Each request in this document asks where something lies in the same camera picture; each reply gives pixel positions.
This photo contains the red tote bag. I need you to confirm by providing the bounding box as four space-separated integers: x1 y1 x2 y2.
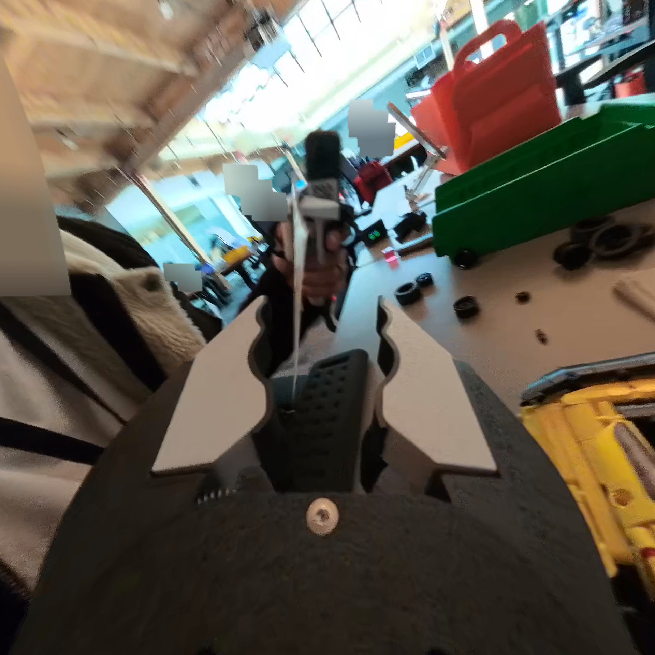
411 19 564 176

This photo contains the red chair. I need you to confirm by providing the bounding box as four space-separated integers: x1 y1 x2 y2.
354 161 394 204

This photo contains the instruction booklet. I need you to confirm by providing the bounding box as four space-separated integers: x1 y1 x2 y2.
613 271 655 323

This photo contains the yellow toy brick car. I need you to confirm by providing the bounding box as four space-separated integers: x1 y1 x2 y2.
519 353 655 581

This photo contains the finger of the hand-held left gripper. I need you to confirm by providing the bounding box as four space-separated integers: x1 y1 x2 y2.
299 197 343 268
288 194 311 411

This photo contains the black clip object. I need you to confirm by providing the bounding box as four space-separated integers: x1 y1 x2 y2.
394 211 428 243

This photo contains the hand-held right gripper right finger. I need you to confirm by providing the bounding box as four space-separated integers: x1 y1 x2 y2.
375 295 498 475

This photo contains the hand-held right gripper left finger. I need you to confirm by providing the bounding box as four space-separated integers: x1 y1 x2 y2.
150 295 273 474

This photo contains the person's left hand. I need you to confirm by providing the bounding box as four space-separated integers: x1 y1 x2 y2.
271 224 352 305

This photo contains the green plastic bin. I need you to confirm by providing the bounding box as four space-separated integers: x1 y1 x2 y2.
432 105 655 259

